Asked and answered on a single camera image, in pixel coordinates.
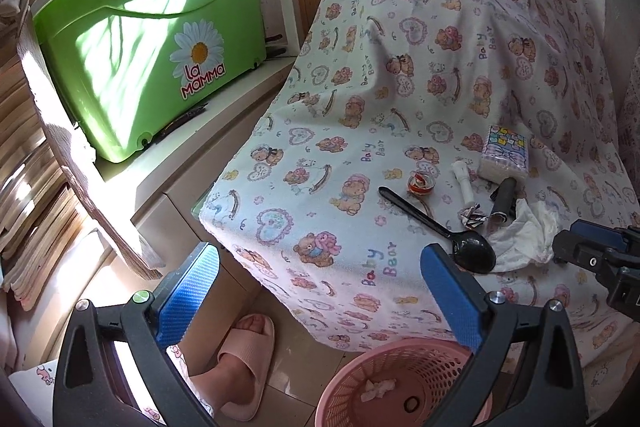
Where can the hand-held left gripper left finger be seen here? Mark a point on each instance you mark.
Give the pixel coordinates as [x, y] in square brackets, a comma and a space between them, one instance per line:
[187, 287]

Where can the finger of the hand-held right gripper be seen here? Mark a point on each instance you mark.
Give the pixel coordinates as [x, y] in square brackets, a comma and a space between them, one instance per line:
[587, 257]
[600, 232]

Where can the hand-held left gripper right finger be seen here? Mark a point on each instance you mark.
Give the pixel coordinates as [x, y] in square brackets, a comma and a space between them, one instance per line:
[450, 297]

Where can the black plastic spoon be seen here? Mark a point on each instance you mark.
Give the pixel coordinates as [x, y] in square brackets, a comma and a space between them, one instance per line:
[472, 252]

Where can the white tissue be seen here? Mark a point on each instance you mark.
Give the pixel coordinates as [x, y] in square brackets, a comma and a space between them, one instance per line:
[525, 237]

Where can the foil wrapper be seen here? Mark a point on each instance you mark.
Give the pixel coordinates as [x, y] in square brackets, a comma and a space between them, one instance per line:
[472, 217]

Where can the black cylinder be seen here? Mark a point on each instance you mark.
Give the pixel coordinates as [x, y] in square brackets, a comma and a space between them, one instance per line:
[505, 202]

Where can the white plastic tube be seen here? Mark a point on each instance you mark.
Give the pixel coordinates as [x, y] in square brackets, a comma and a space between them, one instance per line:
[462, 184]

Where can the small red clear cup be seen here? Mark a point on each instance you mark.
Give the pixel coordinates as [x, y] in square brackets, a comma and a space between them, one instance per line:
[421, 183]

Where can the pastel tissue pack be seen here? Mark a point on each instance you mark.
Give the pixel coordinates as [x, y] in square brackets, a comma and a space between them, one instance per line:
[505, 152]

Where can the pink plastic basket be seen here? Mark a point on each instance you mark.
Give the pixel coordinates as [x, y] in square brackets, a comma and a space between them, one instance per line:
[345, 382]

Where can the person's foot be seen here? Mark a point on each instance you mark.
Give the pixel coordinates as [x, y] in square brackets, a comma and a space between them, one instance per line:
[225, 377]

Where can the pink slipper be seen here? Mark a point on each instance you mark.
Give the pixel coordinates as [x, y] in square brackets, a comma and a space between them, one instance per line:
[250, 372]

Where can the beige printed cloth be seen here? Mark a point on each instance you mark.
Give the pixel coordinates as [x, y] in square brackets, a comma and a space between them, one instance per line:
[631, 122]

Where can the crumpled white paper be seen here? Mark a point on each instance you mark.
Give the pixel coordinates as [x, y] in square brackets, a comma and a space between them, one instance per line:
[376, 389]

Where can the white cabinet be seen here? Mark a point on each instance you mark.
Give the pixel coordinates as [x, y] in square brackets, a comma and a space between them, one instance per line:
[200, 127]

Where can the stack of books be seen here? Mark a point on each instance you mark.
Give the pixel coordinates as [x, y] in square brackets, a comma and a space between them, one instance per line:
[30, 207]

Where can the white printed cloth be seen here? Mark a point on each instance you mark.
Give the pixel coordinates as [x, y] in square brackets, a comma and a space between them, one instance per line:
[37, 387]

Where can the bear printed blanket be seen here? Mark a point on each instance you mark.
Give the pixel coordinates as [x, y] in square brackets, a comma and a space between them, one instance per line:
[360, 97]

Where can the green plastic bucket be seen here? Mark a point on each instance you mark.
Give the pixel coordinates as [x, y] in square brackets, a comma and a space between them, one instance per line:
[140, 57]

